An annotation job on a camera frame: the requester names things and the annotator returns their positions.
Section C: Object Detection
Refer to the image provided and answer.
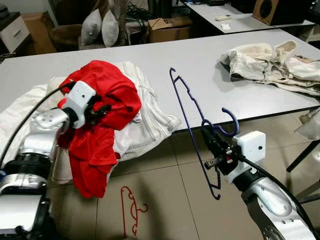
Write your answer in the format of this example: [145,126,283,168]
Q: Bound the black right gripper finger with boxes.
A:
[201,120,230,155]
[201,127,224,161]

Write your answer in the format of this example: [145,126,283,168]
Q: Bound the purple plastic hanger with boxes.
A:
[169,67,240,201]

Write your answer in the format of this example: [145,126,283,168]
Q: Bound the red striped polo shirt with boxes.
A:
[57,60,143,199]

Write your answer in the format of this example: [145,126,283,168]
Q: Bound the red plastic hanger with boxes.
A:
[120,186,149,238]

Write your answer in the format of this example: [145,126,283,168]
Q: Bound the cream denim jacket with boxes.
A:
[0,61,182,183]

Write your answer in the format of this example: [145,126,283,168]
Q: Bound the black table leg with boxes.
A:
[286,140,320,173]

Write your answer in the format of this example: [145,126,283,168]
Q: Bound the brown round chair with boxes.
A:
[49,24,84,52]

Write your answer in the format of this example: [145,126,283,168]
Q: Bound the grey pillow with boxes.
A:
[101,10,120,48]
[81,9,104,47]

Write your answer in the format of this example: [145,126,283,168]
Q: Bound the crumpled cream denim garment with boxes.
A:
[220,40,320,142]

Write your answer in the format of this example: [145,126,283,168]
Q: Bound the tall brown cardboard box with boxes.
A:
[22,11,57,55]

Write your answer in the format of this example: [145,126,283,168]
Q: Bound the flat brown cardboard box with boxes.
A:
[147,17,193,43]

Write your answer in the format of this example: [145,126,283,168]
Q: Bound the white drawer cabinet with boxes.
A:
[0,12,31,55]

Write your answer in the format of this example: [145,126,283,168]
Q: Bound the wooden speaker box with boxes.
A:
[252,0,296,26]

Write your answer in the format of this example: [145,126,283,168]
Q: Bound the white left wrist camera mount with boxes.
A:
[62,80,97,129]

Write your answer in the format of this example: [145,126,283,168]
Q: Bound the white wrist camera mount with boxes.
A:
[62,80,97,129]
[222,131,267,185]

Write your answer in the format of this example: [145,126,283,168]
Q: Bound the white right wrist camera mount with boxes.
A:
[222,131,267,185]

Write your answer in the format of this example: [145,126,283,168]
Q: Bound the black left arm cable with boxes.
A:
[0,81,76,168]

